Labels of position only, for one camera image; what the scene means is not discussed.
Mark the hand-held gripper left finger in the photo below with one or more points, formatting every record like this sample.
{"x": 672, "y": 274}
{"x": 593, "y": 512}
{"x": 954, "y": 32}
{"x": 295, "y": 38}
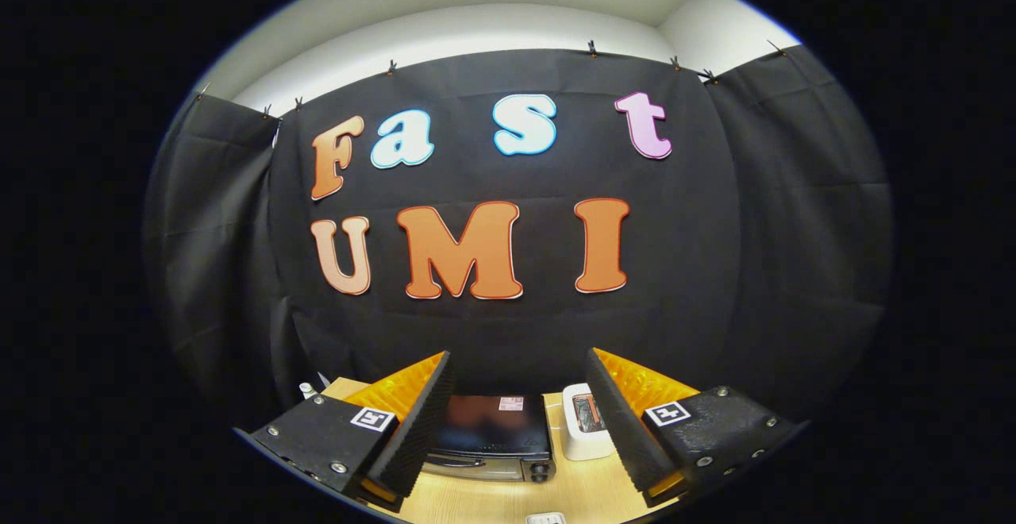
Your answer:
{"x": 421, "y": 421}

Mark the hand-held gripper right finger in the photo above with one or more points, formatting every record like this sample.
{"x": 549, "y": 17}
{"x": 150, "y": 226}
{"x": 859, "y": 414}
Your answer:
{"x": 619, "y": 421}

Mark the black toaster oven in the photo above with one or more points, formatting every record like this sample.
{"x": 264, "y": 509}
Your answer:
{"x": 492, "y": 429}

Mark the white pop-up toaster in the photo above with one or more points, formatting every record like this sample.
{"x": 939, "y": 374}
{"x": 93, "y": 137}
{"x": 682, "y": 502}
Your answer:
{"x": 581, "y": 437}

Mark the small white bottle green label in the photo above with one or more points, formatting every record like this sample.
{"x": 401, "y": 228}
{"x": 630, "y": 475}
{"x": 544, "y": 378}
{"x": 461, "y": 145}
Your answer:
{"x": 306, "y": 390}

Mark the white rectangular tray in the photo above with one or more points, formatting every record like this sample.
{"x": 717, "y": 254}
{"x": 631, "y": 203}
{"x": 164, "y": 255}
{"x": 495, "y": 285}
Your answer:
{"x": 546, "y": 518}

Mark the row of black cloth clips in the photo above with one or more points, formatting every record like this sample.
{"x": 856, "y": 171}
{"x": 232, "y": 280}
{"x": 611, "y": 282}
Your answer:
{"x": 591, "y": 49}

